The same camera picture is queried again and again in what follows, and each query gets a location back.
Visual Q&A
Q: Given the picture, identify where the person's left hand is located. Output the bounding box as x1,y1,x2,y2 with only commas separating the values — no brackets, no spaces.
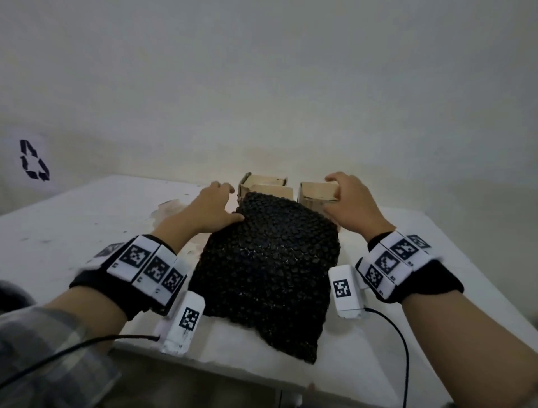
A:
184,181,246,237

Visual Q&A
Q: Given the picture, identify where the person's right hand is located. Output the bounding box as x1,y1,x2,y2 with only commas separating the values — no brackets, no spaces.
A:
323,171,396,243

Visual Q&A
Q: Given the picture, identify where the paper box with white lid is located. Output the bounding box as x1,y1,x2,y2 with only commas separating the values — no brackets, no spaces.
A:
297,180,342,233

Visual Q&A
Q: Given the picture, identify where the paper box with notched rim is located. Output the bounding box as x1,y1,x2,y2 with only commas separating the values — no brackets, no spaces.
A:
238,172,289,207

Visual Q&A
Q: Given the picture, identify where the paper box with tall flap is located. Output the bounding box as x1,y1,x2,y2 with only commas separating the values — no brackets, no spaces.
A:
248,184,294,202

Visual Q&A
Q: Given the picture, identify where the pile of black bubble wrap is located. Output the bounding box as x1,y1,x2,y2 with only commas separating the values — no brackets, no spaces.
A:
188,191,342,365

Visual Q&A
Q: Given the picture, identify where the person's right forearm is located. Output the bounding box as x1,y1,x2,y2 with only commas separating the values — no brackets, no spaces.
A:
401,292,538,408

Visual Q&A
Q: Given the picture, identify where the person's left forearm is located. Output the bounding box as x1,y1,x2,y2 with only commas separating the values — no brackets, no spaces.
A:
0,216,198,408

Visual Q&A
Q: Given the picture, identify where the left wrist marker band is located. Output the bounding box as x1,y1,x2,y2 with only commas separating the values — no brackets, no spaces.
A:
69,234,188,321

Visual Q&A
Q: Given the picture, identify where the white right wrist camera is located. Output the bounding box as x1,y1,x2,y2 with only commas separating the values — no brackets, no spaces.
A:
327,265,370,320

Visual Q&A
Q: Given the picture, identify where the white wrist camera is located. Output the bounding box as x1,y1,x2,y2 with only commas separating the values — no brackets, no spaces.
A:
327,265,370,320
159,290,206,356

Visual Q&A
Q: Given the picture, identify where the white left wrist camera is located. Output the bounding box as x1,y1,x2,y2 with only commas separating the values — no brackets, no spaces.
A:
159,290,206,356

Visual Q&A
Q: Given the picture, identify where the black right camera cable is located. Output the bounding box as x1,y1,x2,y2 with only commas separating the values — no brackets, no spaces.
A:
363,307,411,408

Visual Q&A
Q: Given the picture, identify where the black camera cable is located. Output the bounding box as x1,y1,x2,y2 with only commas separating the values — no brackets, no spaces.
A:
0,334,161,390
363,307,411,408

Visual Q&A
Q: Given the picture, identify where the black and white wall marker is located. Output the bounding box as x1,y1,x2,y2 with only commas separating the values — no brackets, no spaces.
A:
18,139,51,182

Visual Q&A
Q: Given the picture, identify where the black left camera cable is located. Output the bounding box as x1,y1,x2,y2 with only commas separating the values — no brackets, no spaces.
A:
0,334,161,390

